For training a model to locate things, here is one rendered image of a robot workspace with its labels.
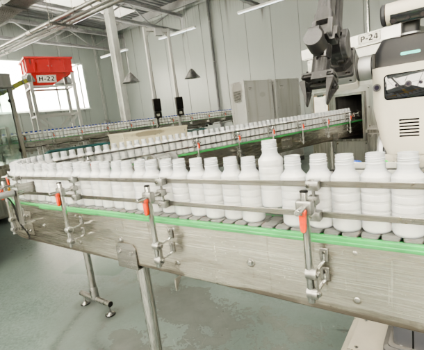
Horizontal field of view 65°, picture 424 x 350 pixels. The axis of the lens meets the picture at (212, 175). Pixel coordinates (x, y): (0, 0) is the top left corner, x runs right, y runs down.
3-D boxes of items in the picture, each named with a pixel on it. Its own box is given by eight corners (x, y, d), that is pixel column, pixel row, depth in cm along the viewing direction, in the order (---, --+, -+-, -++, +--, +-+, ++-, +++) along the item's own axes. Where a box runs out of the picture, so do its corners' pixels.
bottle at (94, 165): (93, 207, 121) (85, 163, 118) (96, 204, 127) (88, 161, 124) (110, 205, 122) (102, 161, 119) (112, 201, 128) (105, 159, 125)
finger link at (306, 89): (318, 100, 101) (322, 71, 103) (296, 102, 105) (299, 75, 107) (325, 109, 106) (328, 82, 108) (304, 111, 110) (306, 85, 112)
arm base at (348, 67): (354, 76, 125) (356, 48, 128) (348, 64, 118) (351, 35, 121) (329, 80, 130) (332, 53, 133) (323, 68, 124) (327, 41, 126)
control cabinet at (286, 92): (288, 158, 833) (282, 79, 799) (305, 159, 793) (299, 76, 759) (265, 164, 786) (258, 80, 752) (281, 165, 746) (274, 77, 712)
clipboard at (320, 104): (315, 119, 466) (313, 95, 460) (329, 118, 447) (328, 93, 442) (313, 119, 463) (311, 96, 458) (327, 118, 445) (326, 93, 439)
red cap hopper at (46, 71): (52, 198, 679) (22, 56, 630) (45, 194, 737) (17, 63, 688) (96, 189, 732) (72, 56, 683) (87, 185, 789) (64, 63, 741)
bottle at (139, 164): (133, 211, 110) (125, 162, 107) (146, 205, 115) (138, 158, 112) (147, 212, 107) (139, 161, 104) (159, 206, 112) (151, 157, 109)
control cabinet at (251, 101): (263, 164, 781) (255, 80, 748) (279, 166, 741) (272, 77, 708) (237, 171, 734) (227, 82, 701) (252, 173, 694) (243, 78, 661)
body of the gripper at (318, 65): (332, 73, 101) (334, 52, 102) (299, 79, 107) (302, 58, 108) (338, 84, 106) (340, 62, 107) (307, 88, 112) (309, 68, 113)
